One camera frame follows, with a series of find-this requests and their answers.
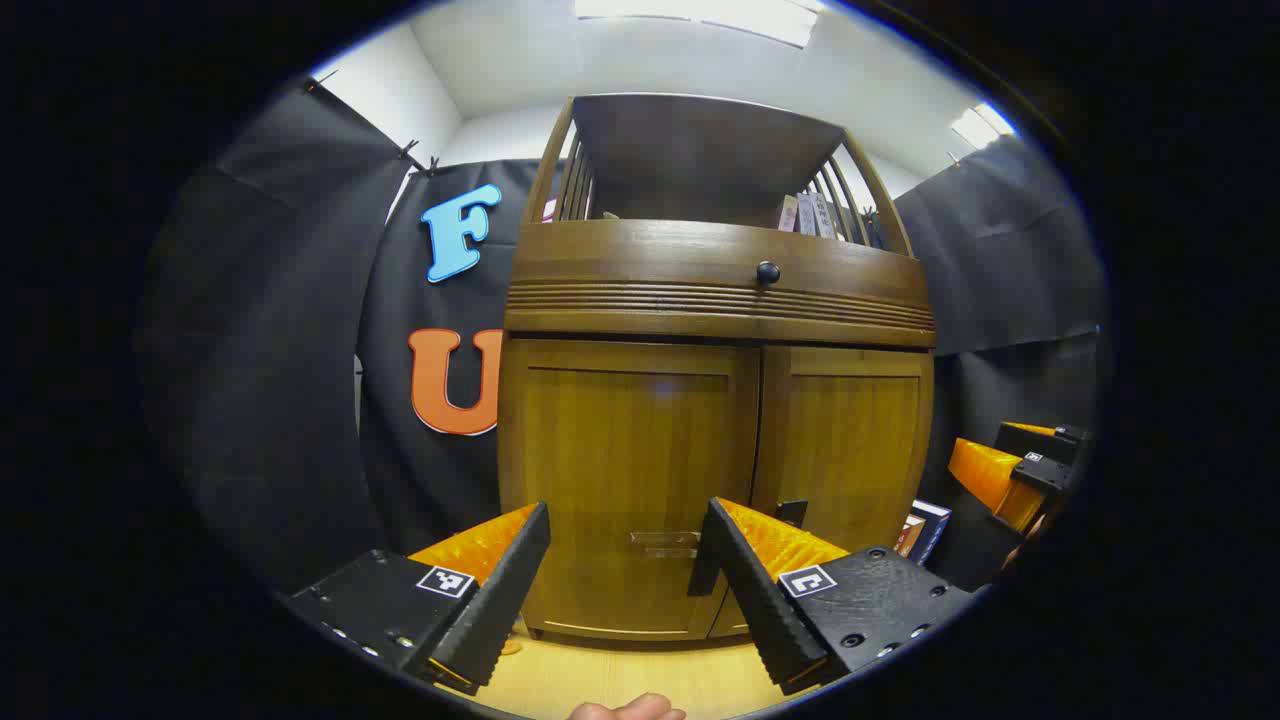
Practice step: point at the wooden double-door shoe cabinet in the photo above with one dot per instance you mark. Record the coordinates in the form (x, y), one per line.
(700, 150)

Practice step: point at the wooden cabinet drawer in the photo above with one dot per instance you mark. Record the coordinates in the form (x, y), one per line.
(650, 260)

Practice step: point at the dark blue box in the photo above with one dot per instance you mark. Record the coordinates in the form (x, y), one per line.
(928, 530)

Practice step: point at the wooden cabinet door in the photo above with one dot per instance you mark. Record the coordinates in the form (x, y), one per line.
(620, 450)
(850, 440)

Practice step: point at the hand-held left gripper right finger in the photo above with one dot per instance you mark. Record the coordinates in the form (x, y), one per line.
(755, 600)

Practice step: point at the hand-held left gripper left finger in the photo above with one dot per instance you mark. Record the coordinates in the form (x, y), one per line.
(500, 600)

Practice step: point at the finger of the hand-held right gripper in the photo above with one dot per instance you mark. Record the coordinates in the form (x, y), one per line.
(985, 475)
(1050, 435)

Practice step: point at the black drawer knob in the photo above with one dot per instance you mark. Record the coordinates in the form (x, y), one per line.
(768, 272)

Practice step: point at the black backdrop cloth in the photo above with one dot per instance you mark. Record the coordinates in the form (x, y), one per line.
(280, 350)

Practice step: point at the grey book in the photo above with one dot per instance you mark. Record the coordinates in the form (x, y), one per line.
(806, 212)
(824, 215)

